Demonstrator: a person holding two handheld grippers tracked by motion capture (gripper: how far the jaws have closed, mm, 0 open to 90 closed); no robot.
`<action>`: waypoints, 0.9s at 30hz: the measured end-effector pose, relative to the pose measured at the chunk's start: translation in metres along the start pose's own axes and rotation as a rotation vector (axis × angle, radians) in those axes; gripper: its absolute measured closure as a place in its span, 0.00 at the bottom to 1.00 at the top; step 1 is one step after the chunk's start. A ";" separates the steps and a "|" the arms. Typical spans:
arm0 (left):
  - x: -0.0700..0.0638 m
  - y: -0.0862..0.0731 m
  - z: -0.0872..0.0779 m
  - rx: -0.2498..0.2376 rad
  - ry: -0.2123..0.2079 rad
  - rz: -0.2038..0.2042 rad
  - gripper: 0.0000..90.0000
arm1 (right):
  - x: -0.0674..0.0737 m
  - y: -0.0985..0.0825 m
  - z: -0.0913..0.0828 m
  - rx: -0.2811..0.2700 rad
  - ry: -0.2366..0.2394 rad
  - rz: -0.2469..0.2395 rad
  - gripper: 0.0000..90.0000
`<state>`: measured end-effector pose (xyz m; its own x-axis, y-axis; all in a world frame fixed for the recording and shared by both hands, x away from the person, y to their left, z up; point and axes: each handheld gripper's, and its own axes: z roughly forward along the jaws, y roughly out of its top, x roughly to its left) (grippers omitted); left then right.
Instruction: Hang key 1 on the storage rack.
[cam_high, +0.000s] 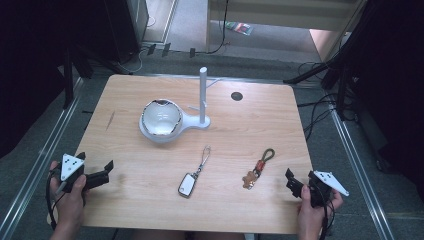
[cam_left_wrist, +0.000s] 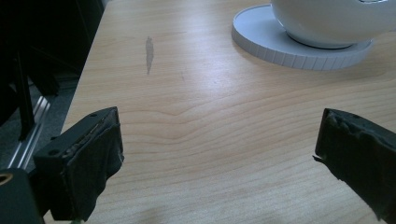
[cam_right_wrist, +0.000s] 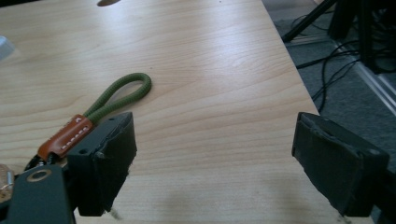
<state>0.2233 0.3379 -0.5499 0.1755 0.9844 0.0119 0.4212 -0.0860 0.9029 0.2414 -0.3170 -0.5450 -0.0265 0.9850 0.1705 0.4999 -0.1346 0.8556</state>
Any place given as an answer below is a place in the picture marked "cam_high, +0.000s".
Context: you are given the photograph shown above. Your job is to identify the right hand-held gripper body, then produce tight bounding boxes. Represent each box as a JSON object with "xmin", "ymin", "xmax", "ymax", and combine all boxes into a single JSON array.
[{"xmin": 307, "ymin": 170, "xmax": 350, "ymax": 209}]

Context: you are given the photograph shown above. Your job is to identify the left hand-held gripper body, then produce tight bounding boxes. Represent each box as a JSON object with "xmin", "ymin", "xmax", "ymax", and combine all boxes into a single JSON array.
[{"xmin": 59, "ymin": 153, "xmax": 89, "ymax": 194}]

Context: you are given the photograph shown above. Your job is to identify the person's right hand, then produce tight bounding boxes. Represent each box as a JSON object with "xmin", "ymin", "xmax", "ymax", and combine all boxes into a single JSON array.
[{"xmin": 297, "ymin": 184, "xmax": 345, "ymax": 231}]

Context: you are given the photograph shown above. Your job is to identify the person's left hand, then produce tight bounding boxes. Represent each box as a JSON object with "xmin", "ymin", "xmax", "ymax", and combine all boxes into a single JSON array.
[{"xmin": 49, "ymin": 160, "xmax": 90, "ymax": 235}]

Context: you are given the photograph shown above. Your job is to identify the white bowl with silver rim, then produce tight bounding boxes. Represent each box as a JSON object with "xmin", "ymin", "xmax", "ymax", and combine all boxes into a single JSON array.
[{"xmin": 141, "ymin": 99, "xmax": 184, "ymax": 136}]

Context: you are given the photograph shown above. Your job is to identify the white car key with keyring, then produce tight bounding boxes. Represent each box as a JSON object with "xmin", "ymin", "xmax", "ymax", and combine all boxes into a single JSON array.
[{"xmin": 177, "ymin": 144, "xmax": 212, "ymax": 199}]

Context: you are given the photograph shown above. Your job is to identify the black metal stand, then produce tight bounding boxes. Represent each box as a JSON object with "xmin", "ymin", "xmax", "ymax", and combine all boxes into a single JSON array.
[
  {"xmin": 61, "ymin": 41, "xmax": 134, "ymax": 110},
  {"xmin": 283, "ymin": 0, "xmax": 394, "ymax": 123}
]

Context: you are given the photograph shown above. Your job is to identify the white key holder stand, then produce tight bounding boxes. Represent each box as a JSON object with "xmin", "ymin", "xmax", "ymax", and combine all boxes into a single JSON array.
[{"xmin": 138, "ymin": 66, "xmax": 223, "ymax": 145}]

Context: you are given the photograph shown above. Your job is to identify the black cabinet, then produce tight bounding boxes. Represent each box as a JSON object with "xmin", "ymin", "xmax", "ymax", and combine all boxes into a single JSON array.
[{"xmin": 103, "ymin": 0, "xmax": 150, "ymax": 65}]

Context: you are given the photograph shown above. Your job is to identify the colourful packet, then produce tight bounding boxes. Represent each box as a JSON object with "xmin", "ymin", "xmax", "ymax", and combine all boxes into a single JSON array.
[{"xmin": 225, "ymin": 21, "xmax": 254, "ymax": 36}]

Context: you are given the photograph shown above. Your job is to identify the beige shelf unit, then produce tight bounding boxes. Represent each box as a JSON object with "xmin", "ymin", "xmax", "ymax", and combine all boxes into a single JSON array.
[{"xmin": 205, "ymin": 0, "xmax": 368, "ymax": 63}]

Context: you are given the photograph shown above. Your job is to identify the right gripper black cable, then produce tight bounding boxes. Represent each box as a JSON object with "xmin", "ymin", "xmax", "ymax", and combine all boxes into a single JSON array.
[{"xmin": 318, "ymin": 189, "xmax": 336, "ymax": 240}]

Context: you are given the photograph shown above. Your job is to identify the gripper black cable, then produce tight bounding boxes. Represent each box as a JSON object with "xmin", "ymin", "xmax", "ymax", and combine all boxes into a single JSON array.
[
  {"xmin": 45, "ymin": 171, "xmax": 63, "ymax": 232},
  {"xmin": 318, "ymin": 189, "xmax": 336, "ymax": 240}
]

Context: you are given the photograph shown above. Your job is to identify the aluminium floor rail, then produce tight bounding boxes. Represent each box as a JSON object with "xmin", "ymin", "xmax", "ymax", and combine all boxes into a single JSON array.
[
  {"xmin": 328, "ymin": 99, "xmax": 397, "ymax": 240},
  {"xmin": 0, "ymin": 75, "xmax": 85, "ymax": 240}
]

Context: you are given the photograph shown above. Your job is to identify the brown bear keychain green loop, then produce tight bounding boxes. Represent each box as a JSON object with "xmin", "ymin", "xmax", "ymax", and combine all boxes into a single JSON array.
[{"xmin": 241, "ymin": 147, "xmax": 276, "ymax": 191}]

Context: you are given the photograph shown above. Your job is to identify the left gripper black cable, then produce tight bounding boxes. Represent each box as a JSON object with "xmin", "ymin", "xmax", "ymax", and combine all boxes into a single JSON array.
[{"xmin": 45, "ymin": 171, "xmax": 63, "ymax": 232}]

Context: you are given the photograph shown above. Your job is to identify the black floor cables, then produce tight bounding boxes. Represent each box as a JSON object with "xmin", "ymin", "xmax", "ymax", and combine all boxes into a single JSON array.
[{"xmin": 295, "ymin": 60, "xmax": 343, "ymax": 142}]

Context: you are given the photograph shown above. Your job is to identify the black hanging cable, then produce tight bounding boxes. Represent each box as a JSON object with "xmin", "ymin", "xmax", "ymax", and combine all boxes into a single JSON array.
[{"xmin": 205, "ymin": 0, "xmax": 232, "ymax": 55}]

